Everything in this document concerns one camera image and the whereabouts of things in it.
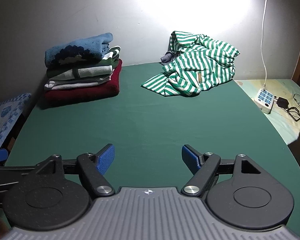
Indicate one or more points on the white folded garment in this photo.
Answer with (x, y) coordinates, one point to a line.
(72, 84)

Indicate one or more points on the crumpled grey plaid garment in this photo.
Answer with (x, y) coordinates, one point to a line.
(166, 58)

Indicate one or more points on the dark red folded sweater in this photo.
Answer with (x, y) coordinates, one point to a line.
(85, 92)

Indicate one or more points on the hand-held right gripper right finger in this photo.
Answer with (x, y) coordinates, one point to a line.
(190, 157)

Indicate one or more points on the white power strip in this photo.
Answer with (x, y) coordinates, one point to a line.
(265, 101)

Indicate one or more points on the green white folded shirt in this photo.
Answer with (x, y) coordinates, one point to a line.
(90, 71)

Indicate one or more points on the blue patterned folded sweater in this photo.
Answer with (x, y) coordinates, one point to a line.
(75, 51)

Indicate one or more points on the green white striped shirt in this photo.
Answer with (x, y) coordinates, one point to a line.
(202, 62)

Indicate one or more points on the blue floral cloth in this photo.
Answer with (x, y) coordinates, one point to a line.
(7, 115)

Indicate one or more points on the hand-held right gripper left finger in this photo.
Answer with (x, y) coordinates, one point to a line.
(105, 158)

